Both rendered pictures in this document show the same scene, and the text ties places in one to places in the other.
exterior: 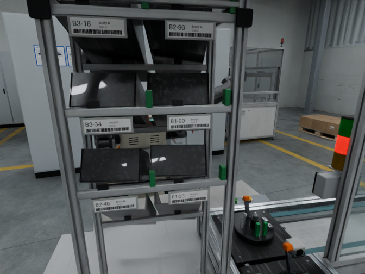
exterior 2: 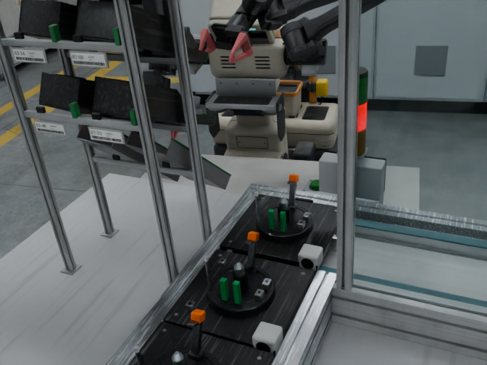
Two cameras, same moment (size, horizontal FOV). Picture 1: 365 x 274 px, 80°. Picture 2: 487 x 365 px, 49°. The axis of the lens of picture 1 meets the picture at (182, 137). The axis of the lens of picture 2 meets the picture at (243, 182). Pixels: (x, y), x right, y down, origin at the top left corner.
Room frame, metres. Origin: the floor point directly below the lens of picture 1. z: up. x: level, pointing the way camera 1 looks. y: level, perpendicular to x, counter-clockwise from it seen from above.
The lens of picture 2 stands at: (-0.22, -0.85, 1.73)
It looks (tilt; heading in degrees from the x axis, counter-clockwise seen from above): 30 degrees down; 38
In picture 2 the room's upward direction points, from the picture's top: 5 degrees counter-clockwise
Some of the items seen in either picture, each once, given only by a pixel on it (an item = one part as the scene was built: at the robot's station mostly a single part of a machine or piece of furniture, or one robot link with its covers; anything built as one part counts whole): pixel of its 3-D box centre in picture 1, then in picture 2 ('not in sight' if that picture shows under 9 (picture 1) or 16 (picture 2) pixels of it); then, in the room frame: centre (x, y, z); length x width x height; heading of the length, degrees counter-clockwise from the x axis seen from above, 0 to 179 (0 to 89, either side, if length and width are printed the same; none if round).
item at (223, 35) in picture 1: (201, 95); not in sight; (4.13, -0.36, 1.12); 0.80 x 0.54 x 2.25; 109
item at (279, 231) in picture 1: (253, 233); (285, 229); (0.68, -0.26, 0.96); 0.24 x 0.24 x 0.02; 11
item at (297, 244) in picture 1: (294, 247); (310, 257); (0.60, -0.38, 0.97); 0.05 x 0.05 x 0.04; 11
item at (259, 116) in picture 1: (225, 88); not in sight; (6.06, -1.15, 1.13); 2.66 x 1.46 x 2.25; 19
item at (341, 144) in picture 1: (346, 144); not in sight; (0.60, -0.47, 1.33); 0.05 x 0.05 x 0.05
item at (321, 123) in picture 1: (329, 126); not in sight; (5.50, -3.80, 0.20); 1.20 x 0.80 x 0.41; 19
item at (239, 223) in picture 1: (253, 229); (284, 222); (0.68, -0.26, 0.98); 0.14 x 0.14 x 0.02
